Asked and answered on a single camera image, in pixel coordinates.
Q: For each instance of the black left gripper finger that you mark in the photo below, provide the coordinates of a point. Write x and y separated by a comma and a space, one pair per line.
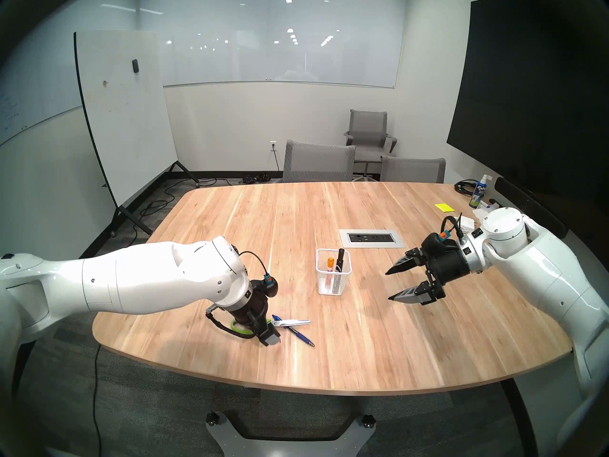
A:
264, 324
272, 338

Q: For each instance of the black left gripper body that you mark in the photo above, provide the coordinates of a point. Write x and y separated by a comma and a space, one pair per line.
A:
252, 311

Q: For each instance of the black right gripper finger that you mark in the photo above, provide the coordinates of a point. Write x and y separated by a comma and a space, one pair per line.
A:
409, 263
416, 295

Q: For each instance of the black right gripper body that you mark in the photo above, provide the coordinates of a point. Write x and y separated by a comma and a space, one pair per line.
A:
449, 266

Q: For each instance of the black permanent marker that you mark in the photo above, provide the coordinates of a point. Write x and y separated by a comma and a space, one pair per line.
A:
340, 256

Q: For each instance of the orange white dry-erase marker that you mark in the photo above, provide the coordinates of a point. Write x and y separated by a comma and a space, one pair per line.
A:
330, 262

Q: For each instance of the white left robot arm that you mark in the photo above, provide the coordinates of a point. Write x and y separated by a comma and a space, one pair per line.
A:
142, 275

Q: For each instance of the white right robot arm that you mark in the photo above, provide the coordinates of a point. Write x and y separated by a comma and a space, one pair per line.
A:
537, 265

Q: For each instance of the blue ballpoint pen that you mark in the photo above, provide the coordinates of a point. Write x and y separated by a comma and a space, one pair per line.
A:
304, 339

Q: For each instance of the white mesh pen holder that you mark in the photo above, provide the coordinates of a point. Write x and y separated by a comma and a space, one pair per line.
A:
333, 289

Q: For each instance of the grey table power outlet panel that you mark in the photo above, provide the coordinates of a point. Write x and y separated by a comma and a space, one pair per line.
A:
395, 239

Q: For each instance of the yellow sticky note pad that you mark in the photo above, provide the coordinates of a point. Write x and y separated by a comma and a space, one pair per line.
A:
444, 207

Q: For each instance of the white crumpled plastic bag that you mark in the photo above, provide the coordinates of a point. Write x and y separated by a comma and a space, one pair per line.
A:
480, 213

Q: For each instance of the whiteboard cleaner spray bottle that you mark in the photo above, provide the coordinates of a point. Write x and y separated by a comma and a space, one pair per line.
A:
477, 194

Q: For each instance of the grey mesh-back chair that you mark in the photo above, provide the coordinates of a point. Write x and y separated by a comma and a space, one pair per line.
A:
319, 163
414, 171

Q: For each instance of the black video sound bar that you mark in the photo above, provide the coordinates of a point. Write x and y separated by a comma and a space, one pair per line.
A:
547, 218

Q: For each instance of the grey armrest swivel chair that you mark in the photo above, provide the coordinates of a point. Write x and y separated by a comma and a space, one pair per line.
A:
368, 127

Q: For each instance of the rolling whiteboard on stand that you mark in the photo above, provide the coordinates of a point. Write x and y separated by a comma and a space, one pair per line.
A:
123, 118

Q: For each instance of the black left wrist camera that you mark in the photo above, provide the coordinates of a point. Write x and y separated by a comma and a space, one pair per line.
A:
266, 288

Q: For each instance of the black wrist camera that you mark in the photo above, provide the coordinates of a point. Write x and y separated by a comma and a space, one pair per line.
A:
266, 288
433, 244

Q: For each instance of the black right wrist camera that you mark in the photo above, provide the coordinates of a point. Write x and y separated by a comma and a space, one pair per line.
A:
433, 244

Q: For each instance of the large black wall screen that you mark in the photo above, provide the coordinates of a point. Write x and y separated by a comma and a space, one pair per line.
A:
523, 104

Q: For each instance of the wall mounted glass whiteboard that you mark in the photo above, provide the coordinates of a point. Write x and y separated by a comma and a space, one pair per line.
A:
285, 56

